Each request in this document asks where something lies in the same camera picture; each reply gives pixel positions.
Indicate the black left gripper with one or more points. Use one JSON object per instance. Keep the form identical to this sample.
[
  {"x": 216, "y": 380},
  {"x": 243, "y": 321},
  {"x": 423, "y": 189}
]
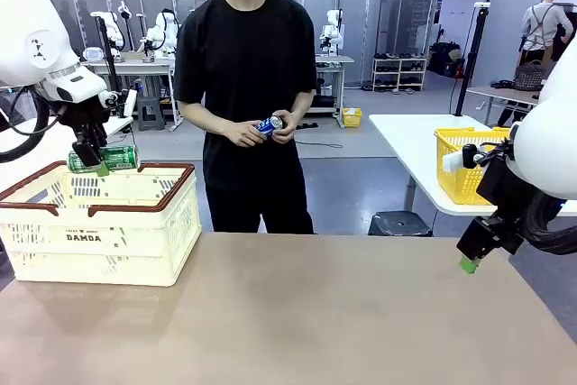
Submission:
[{"x": 85, "y": 116}]

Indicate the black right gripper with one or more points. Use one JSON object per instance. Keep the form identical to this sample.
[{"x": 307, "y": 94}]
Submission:
[{"x": 489, "y": 238}]

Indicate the green drink can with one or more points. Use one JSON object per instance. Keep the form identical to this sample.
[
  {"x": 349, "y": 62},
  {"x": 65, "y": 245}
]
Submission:
[{"x": 119, "y": 157}]

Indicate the blue drink can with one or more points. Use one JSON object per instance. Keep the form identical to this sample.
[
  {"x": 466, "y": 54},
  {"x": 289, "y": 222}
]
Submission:
[{"x": 267, "y": 128}]

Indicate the person's left forearm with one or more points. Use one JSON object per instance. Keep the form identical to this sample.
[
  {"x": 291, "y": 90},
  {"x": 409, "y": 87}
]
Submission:
[{"x": 301, "y": 107}]

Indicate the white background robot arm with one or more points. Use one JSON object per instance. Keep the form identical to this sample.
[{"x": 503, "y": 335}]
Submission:
[
  {"x": 331, "y": 31},
  {"x": 112, "y": 31},
  {"x": 162, "y": 29}
]

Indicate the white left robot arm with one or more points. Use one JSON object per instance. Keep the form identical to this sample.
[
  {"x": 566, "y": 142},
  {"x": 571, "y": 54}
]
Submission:
[{"x": 31, "y": 42}]

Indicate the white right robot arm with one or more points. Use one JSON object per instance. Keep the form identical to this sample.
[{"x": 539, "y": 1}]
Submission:
[{"x": 550, "y": 146}]

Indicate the person's right forearm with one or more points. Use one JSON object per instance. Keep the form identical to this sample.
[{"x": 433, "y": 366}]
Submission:
[{"x": 203, "y": 121}]

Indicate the yellow plastic basket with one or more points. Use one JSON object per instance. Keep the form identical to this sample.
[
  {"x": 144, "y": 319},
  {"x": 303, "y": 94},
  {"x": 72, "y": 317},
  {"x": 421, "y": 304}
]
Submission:
[{"x": 455, "y": 186}]

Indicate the cream shopping basket brown rim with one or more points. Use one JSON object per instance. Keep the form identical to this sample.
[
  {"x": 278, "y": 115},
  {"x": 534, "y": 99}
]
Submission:
[{"x": 112, "y": 241}]

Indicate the grey wicker basket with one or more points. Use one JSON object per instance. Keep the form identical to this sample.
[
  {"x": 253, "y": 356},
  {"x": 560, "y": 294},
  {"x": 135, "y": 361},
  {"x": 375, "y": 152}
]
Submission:
[{"x": 529, "y": 76}]

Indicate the person's right hand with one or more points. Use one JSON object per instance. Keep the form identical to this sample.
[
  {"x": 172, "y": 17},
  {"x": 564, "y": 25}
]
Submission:
[{"x": 243, "y": 133}]

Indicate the person's left hand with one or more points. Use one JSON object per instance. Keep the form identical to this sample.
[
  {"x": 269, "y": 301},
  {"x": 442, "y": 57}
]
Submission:
[{"x": 289, "y": 125}]

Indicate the grey background stool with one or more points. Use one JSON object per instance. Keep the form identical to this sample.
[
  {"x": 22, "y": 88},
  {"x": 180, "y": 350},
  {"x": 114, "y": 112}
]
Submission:
[{"x": 149, "y": 112}]

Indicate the white background table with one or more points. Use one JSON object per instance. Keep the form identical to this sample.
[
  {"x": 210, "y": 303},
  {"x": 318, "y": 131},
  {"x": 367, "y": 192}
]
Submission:
[{"x": 27, "y": 132}]

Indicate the dark grey plastic stool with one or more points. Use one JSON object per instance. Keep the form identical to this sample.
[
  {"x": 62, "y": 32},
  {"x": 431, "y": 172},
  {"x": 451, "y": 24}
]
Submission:
[{"x": 399, "y": 224}]

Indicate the background workbench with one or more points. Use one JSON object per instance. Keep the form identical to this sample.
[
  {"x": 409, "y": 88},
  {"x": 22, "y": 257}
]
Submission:
[
  {"x": 333, "y": 60},
  {"x": 144, "y": 67}
]

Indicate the small blue screen device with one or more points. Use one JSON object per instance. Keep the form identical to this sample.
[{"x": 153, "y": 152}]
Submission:
[{"x": 92, "y": 53}]

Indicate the white side table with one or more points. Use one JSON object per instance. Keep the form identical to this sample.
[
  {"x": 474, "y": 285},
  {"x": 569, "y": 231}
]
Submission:
[{"x": 405, "y": 132}]

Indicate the grey background table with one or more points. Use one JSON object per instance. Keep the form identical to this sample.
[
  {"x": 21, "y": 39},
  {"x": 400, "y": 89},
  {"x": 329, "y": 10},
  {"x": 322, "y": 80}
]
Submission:
[{"x": 496, "y": 92}]

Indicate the person in black t-shirt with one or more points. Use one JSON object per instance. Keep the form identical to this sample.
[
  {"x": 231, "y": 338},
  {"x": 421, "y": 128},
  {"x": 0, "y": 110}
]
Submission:
[{"x": 245, "y": 42}]

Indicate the small yellow crate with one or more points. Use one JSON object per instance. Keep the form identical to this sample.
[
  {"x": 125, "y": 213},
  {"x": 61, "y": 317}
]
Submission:
[{"x": 352, "y": 118}]

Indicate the black stand pole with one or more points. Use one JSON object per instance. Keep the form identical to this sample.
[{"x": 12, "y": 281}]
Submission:
[{"x": 471, "y": 65}]

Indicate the white shoe rack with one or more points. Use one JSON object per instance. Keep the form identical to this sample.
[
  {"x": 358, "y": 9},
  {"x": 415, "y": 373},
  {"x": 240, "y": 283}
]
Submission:
[{"x": 399, "y": 73}]

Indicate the black bags pile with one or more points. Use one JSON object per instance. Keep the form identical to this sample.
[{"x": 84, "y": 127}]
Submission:
[{"x": 446, "y": 60}]

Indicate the mannequin with apron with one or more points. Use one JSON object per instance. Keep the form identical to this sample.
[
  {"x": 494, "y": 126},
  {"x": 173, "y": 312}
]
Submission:
[{"x": 543, "y": 24}]

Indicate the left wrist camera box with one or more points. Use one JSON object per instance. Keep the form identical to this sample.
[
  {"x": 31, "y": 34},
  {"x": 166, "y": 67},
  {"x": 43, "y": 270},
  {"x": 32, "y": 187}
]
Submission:
[{"x": 128, "y": 103}]

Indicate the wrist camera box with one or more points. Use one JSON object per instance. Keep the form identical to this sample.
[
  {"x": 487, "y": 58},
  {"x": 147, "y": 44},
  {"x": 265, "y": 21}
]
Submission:
[
  {"x": 128, "y": 103},
  {"x": 453, "y": 163}
]

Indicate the black right wrist mount block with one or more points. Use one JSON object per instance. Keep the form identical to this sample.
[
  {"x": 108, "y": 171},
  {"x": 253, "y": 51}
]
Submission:
[{"x": 493, "y": 182}]

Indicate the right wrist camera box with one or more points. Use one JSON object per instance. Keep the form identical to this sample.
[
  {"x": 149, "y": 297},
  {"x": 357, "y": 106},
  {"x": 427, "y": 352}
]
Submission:
[{"x": 453, "y": 163}]

